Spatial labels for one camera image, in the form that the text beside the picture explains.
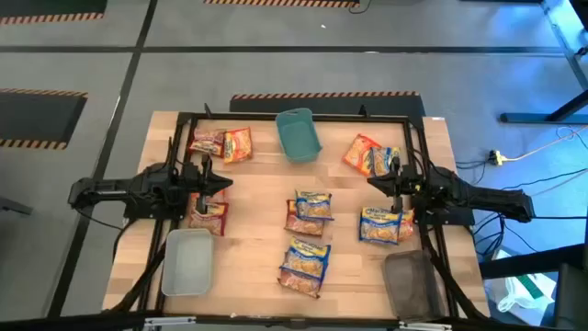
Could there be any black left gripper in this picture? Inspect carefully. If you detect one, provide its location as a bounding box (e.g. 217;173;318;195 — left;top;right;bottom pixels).
182;154;234;215

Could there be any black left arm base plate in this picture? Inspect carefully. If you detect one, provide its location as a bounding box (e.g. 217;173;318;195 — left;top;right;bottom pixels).
122;183;194;222

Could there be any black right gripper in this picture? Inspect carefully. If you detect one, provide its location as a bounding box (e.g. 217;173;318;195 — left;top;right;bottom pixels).
367;156;422;214

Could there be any black hazard-striped floor mat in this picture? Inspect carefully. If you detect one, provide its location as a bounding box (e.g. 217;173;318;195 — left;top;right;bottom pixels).
203;0;361;9
0;87;88;151
229;90;426;128
0;0;107;27

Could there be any cream extension cord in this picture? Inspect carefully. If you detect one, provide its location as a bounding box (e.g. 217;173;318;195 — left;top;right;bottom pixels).
503;123;588;163

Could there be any black mesh bin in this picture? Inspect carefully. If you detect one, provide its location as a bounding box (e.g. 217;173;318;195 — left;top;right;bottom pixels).
381;249;446;323

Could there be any teal plastic basket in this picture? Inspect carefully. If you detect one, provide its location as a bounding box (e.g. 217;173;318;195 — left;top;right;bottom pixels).
275;108;322;164

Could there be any blue noodle packet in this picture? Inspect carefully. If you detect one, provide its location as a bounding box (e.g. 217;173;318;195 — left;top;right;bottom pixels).
279;236;332;282
358;206;403;246
294;188;335;222
369;145;401;178

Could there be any black desk leg frame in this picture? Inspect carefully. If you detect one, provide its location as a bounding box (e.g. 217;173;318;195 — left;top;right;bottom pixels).
499;0;588;125

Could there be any red beef noodle packet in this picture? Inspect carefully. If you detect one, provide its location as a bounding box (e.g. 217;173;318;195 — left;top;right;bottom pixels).
283;199;326;238
188;128;226;157
187;189;230;237
277;268;322;300

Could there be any dark table foot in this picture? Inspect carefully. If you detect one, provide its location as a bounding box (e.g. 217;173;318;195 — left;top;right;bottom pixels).
0;195;34;216

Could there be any black cable bundle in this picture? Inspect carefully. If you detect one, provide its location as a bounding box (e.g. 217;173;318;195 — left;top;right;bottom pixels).
422;229;488;321
109;243;167;314

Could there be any silver metal bracket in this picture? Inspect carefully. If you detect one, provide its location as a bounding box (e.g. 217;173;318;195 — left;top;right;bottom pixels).
143;315;198;328
397;320;455;331

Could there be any orange chicken noodle packet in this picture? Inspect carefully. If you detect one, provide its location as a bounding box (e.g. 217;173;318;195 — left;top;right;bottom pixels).
342;133;382;178
222;127;254;165
397;208;417;243

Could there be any white plastic bin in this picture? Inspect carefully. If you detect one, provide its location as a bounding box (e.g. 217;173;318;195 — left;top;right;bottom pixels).
160;228;215;297

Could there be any black floor beam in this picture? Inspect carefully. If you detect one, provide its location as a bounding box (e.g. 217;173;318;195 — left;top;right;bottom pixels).
478;243;588;280

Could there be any white plastic bag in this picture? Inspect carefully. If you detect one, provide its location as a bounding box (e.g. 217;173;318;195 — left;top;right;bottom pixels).
494;273;558;314

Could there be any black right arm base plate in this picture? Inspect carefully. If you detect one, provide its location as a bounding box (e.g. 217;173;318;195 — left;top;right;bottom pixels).
410;188;477;227

